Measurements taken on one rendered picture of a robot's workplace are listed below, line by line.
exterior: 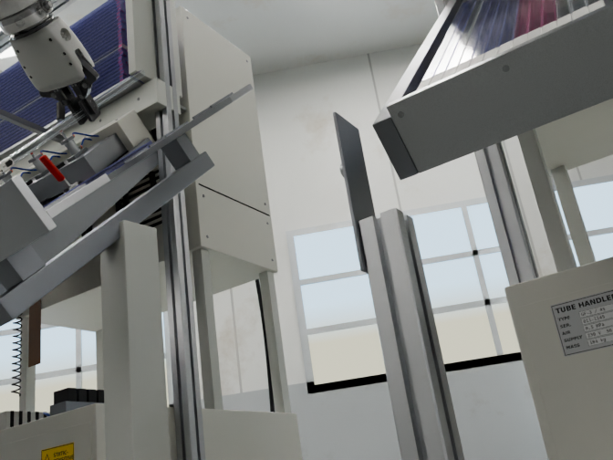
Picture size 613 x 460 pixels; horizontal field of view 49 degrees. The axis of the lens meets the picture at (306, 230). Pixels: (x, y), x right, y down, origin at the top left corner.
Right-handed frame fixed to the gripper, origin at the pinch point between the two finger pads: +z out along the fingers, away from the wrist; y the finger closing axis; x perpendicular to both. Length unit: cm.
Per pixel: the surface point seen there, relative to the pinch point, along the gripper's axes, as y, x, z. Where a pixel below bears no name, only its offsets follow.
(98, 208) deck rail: 14.0, -4.7, 22.2
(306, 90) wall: 92, -346, 160
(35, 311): 69, -21, 59
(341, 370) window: 76, -172, 268
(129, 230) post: -14.8, 24.7, 10.0
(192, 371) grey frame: 4, 11, 55
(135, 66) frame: 15.2, -43.7, 9.5
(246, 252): 7, -33, 61
